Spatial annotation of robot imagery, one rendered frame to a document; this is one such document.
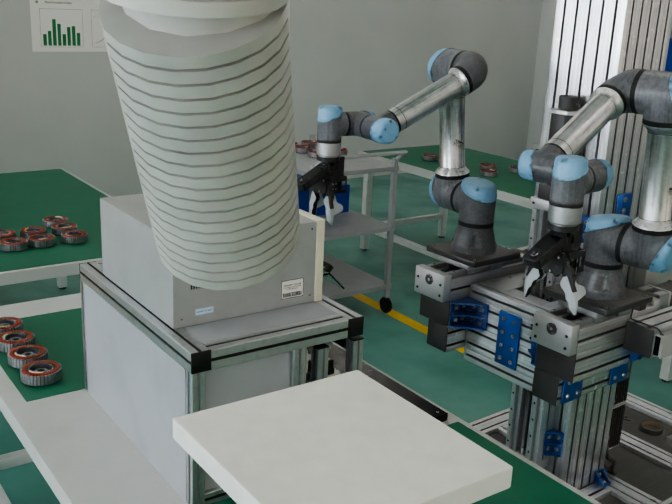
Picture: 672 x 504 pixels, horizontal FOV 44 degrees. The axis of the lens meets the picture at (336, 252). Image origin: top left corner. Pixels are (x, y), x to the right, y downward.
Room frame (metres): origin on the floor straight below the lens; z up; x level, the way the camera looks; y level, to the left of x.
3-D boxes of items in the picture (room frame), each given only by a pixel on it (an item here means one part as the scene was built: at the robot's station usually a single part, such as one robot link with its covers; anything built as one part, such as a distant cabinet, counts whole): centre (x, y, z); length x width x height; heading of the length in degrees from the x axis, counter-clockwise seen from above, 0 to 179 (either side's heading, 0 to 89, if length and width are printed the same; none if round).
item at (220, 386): (1.67, 0.18, 0.91); 0.28 x 0.03 x 0.32; 126
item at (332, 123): (2.57, 0.03, 1.45); 0.09 x 0.08 x 0.11; 120
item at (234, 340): (1.98, 0.31, 1.09); 0.68 x 0.44 x 0.05; 36
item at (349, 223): (4.96, 0.15, 0.51); 1.01 x 0.60 x 1.01; 36
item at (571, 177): (1.87, -0.52, 1.45); 0.09 x 0.08 x 0.11; 136
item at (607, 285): (2.32, -0.77, 1.09); 0.15 x 0.15 x 0.10
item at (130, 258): (1.99, 0.31, 1.22); 0.44 x 0.39 x 0.20; 36
